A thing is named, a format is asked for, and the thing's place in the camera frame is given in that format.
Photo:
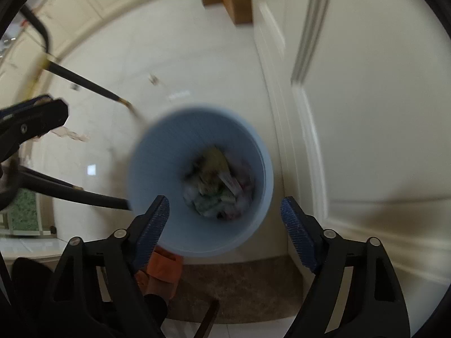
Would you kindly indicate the blue plastic bin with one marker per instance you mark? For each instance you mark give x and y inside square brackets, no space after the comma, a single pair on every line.
[158,169]

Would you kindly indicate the brown door mat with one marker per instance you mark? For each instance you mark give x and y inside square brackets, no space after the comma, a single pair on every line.
[246,288]

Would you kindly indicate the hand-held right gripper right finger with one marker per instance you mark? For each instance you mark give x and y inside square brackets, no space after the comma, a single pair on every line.
[299,236]

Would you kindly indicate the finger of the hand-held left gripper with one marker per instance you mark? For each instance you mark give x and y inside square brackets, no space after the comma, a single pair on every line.
[24,105]
[38,121]

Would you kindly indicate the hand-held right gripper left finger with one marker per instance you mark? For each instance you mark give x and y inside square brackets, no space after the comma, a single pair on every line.
[151,232]

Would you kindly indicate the green patterned panel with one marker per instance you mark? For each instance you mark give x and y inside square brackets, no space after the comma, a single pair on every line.
[23,214]

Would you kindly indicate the orange slipper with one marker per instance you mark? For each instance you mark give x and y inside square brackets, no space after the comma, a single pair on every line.
[162,271]

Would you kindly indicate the small floor paper scrap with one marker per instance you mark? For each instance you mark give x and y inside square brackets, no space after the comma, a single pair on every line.
[153,79]

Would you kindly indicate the cream door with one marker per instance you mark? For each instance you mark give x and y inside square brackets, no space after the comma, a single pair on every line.
[370,112]

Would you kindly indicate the heap of wrappers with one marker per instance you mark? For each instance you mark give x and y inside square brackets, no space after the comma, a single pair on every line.
[211,190]

